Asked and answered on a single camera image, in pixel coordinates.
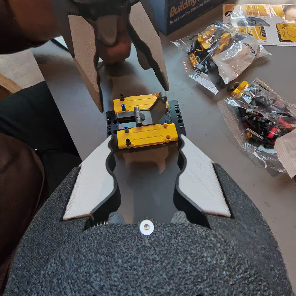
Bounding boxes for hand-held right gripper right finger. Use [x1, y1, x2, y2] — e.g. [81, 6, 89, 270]
[175, 134, 232, 218]

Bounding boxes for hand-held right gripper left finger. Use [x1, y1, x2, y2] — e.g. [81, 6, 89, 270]
[62, 135, 122, 220]

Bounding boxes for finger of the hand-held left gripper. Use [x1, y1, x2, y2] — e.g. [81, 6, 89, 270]
[126, 0, 170, 91]
[68, 14, 104, 113]

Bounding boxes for blue cardboard kit box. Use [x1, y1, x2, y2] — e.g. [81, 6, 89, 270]
[151, 0, 228, 35]

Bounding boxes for yellow black brick assembly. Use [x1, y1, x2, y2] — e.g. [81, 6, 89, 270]
[106, 92, 186, 149]

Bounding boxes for grey desk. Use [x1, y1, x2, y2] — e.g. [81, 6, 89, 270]
[31, 0, 296, 266]

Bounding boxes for person's left hand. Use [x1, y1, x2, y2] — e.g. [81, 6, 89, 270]
[98, 32, 133, 66]

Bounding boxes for person's brown shirt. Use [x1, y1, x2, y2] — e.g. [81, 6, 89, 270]
[0, 133, 45, 269]

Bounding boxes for person's black trouser legs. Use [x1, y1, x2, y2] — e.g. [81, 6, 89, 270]
[0, 81, 82, 197]

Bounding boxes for clear bag black red parts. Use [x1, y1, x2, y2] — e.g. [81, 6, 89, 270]
[217, 77, 296, 178]

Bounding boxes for clear bag yellow grey parts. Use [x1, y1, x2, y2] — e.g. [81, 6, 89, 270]
[171, 21, 272, 95]

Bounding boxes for yellow curved brick piece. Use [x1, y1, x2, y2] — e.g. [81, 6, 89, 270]
[231, 80, 250, 96]

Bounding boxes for yellow black sticker sheet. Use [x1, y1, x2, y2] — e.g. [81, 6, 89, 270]
[222, 3, 296, 45]

